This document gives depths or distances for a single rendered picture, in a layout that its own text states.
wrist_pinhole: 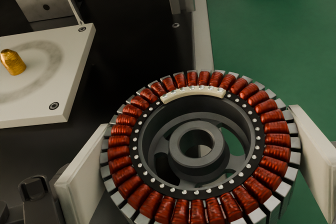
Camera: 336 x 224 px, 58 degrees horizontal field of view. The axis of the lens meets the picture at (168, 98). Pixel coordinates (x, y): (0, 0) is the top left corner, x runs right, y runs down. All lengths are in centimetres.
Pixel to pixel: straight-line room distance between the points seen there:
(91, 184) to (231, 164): 8
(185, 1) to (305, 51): 15
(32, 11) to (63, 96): 19
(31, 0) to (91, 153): 33
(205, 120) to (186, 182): 5
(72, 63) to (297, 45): 25
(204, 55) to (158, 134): 18
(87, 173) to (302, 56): 26
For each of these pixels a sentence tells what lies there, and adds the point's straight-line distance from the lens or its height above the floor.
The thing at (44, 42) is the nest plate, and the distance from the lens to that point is 41.
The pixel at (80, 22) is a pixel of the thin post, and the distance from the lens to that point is 41.
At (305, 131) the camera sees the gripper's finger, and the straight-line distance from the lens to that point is 17.
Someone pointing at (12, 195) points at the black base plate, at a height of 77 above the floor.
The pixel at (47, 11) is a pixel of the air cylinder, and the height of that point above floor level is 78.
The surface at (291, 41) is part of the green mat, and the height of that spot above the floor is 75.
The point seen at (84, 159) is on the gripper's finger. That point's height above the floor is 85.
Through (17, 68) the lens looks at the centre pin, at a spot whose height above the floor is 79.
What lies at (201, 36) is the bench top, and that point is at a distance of 39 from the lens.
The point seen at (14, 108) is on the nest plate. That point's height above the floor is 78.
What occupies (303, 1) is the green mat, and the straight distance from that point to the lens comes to 44.
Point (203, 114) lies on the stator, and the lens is 21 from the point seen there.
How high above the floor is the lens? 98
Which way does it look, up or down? 46 degrees down
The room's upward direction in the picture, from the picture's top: 15 degrees counter-clockwise
